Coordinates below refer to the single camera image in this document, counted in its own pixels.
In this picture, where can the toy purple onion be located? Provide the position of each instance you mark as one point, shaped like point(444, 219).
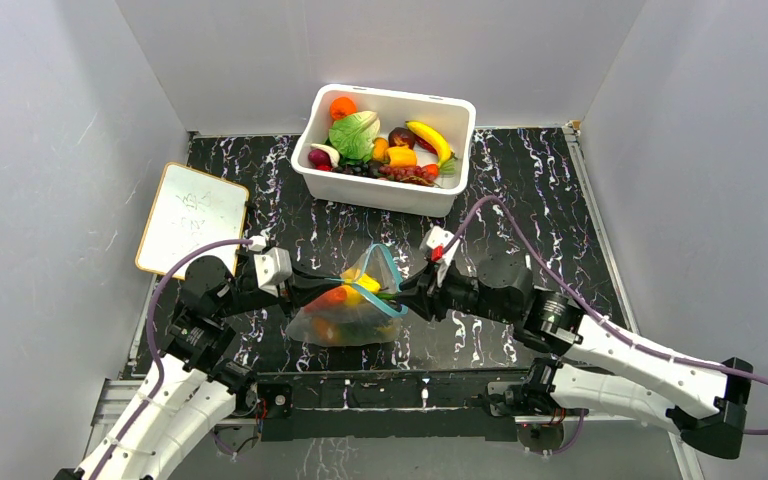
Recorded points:
point(323, 157)

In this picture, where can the toy green cabbage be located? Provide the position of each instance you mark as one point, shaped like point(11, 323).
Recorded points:
point(354, 136)

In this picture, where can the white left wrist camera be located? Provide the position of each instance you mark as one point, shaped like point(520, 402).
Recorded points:
point(273, 268)

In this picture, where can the toy red tomato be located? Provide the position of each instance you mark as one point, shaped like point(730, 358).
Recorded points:
point(334, 297)

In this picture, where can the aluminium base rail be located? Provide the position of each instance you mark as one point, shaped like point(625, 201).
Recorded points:
point(384, 404)

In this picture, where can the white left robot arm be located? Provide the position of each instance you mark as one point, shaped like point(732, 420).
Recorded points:
point(192, 386)

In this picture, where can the toy yellow pepper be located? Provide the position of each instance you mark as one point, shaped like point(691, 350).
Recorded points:
point(401, 157)

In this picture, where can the toy yellow banana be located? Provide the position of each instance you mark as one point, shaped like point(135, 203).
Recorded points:
point(434, 139)

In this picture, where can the white board wooden frame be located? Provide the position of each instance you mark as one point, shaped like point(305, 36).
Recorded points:
point(191, 209)

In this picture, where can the toy red grapes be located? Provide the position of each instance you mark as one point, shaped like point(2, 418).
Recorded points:
point(409, 175)

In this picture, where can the toy red chili pepper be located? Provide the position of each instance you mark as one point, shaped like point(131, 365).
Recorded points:
point(425, 145)

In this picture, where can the clear zip top bag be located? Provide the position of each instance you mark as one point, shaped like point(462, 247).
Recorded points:
point(377, 321)

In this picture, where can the toy yellow pear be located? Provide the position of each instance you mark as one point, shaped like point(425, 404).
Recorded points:
point(353, 278)

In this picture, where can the white plastic food bin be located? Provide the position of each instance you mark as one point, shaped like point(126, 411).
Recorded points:
point(356, 182)

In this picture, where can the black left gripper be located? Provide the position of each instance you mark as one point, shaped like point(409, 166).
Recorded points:
point(305, 286)

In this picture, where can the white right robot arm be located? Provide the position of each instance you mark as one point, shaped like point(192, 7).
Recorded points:
point(581, 365)

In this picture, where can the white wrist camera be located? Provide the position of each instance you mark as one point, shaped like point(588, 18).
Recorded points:
point(273, 268)
point(440, 246)

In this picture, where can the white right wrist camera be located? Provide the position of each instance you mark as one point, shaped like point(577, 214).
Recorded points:
point(440, 246)

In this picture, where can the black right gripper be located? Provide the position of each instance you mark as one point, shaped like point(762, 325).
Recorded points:
point(425, 294)

